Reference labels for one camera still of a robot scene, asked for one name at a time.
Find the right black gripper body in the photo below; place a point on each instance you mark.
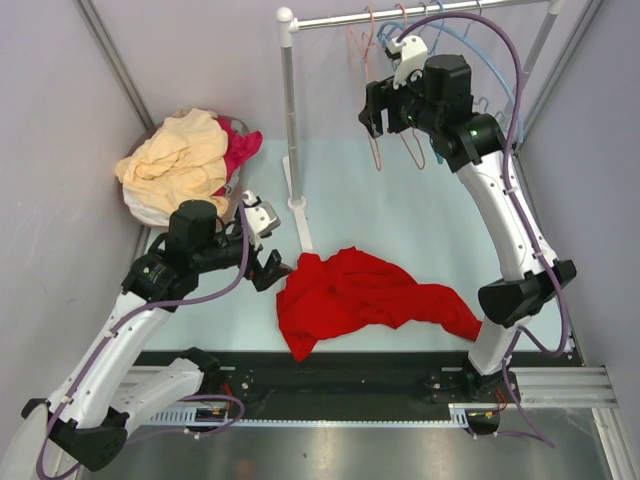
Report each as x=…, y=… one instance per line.
x=409, y=98

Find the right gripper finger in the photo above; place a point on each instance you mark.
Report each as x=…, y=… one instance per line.
x=396, y=121
x=371, y=114

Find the red t shirt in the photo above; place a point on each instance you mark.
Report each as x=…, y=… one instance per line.
x=352, y=289

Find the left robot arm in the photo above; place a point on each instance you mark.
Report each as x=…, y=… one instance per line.
x=89, y=417

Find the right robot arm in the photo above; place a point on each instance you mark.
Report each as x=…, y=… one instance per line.
x=473, y=146

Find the teal plastic hanger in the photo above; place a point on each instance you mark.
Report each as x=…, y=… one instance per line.
x=385, y=33

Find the light blue plastic hanger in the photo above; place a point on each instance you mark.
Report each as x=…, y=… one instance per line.
x=507, y=114

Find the magenta pink garment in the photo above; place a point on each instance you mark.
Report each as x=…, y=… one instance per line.
x=240, y=149

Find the silver white clothes rack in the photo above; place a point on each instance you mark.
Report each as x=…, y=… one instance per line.
x=288, y=25

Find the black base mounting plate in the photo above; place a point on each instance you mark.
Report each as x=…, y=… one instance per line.
x=350, y=386

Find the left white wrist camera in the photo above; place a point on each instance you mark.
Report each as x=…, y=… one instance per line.
x=261, y=217

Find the white slotted cable duct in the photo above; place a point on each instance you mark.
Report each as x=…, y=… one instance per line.
x=185, y=417

